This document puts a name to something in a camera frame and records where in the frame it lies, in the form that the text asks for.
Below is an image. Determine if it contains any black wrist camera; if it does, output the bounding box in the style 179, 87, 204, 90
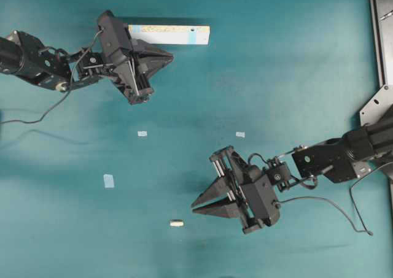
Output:
97, 10, 132, 66
240, 165, 280, 226

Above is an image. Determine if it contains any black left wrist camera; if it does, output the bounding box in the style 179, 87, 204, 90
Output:
97, 10, 132, 66

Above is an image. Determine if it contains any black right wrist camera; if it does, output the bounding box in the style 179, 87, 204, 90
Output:
240, 165, 280, 226

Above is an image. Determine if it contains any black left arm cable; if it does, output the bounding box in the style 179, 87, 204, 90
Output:
0, 29, 104, 125

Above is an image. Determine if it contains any small wooden rod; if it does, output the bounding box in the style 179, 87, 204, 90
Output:
169, 219, 184, 228

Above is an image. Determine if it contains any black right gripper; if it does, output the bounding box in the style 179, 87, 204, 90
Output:
191, 145, 265, 234

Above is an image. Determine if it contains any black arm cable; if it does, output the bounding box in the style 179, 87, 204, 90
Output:
273, 163, 393, 236
0, 29, 104, 125

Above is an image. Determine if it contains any blue tape marker left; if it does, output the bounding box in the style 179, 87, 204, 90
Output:
103, 174, 115, 189

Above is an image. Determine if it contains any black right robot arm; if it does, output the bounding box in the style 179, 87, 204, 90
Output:
191, 107, 392, 234

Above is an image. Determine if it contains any blue tape marker centre-right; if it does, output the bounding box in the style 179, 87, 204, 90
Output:
235, 131, 246, 138

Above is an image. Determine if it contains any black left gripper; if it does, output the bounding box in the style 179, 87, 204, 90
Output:
97, 29, 174, 106

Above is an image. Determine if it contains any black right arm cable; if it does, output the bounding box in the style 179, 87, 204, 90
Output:
273, 163, 393, 236

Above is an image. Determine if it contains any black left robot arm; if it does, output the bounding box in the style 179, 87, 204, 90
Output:
1, 31, 173, 104

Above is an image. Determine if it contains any white wooden board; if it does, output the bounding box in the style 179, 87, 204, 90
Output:
128, 25, 210, 45

